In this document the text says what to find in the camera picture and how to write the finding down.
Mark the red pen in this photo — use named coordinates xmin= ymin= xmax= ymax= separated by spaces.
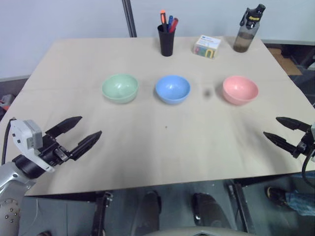
xmin=169 ymin=17 xmax=180 ymax=33

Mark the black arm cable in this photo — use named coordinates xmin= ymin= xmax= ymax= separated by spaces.
xmin=1 ymin=118 xmax=16 ymax=166
xmin=302 ymin=154 xmax=315 ymax=190

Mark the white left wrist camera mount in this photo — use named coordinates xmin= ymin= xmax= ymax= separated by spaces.
xmin=9 ymin=119 xmax=56 ymax=173

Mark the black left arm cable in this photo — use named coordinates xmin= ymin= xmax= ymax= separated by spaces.
xmin=1 ymin=118 xmax=16 ymax=166

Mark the black pen cup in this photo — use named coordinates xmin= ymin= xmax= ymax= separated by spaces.
xmin=157 ymin=24 xmax=177 ymax=58

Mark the clear box of paper clips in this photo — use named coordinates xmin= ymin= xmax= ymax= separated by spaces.
xmin=192 ymin=34 xmax=222 ymax=60

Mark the green plastic bowl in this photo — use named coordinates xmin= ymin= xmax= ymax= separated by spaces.
xmin=101 ymin=73 xmax=139 ymax=105

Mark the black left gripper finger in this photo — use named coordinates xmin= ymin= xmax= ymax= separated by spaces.
xmin=70 ymin=130 xmax=103 ymax=162
xmin=45 ymin=116 xmax=83 ymax=141

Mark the dark rounded robot foot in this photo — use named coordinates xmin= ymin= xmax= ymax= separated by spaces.
xmin=191 ymin=192 xmax=232 ymax=232

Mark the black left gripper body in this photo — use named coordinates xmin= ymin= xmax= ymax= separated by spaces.
xmin=36 ymin=134 xmax=74 ymax=169

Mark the person's black shoe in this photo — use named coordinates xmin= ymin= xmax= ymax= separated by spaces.
xmin=265 ymin=186 xmax=288 ymax=207

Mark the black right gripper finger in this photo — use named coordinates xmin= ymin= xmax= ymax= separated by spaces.
xmin=276 ymin=117 xmax=312 ymax=134
xmin=263 ymin=131 xmax=300 ymax=158

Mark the person's blue jeans leg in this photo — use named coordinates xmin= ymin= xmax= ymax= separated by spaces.
xmin=284 ymin=192 xmax=315 ymax=217

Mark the grey metal pole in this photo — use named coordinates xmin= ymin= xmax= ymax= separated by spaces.
xmin=122 ymin=0 xmax=137 ymax=38

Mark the black table leg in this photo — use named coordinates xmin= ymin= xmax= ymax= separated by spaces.
xmin=90 ymin=191 xmax=114 ymax=236
xmin=226 ymin=180 xmax=256 ymax=233

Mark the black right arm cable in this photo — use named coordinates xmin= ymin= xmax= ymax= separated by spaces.
xmin=302 ymin=154 xmax=315 ymax=190

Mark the pink-red plastic bowl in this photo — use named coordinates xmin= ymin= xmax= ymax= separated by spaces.
xmin=222 ymin=75 xmax=259 ymax=106

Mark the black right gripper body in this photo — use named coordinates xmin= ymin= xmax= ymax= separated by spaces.
xmin=296 ymin=130 xmax=315 ymax=158

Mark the brown cardboard sheet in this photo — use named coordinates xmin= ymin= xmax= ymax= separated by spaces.
xmin=267 ymin=46 xmax=304 ymax=76

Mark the grey water bottle black lid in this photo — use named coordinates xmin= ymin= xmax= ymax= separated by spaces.
xmin=233 ymin=3 xmax=267 ymax=53

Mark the blue plastic bowl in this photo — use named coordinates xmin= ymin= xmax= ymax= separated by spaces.
xmin=155 ymin=75 xmax=191 ymax=105

